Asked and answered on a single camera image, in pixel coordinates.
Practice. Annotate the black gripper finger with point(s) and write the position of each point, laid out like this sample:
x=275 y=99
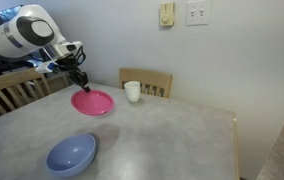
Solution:
x=84 y=81
x=74 y=78

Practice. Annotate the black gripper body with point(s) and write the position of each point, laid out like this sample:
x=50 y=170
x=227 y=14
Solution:
x=69 y=63

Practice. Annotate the pink round plastic plate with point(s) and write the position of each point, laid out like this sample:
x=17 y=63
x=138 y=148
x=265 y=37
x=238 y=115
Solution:
x=93 y=103

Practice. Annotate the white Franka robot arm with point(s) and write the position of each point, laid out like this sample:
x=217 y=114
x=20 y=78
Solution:
x=15 y=33

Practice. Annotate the light wooden cabinet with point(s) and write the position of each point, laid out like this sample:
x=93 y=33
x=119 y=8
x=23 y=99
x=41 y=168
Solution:
x=59 y=83

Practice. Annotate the white ceramic cup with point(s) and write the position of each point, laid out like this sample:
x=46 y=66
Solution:
x=132 y=91

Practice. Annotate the wooden chair with slatted backrest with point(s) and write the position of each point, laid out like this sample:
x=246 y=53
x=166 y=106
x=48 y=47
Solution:
x=12 y=80

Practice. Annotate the wooden chair with curved backrest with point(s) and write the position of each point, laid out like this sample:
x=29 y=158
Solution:
x=145 y=76

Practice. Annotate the blue plastic bowl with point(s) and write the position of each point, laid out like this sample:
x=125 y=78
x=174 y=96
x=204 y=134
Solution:
x=70 y=155

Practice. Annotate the white and blue wrist camera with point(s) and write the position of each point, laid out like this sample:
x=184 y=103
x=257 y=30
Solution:
x=45 y=66

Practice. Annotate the beige wall thermostat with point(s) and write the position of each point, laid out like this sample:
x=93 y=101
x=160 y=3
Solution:
x=166 y=15

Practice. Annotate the white double light switch plate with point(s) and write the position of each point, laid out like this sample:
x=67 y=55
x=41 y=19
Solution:
x=198 y=12

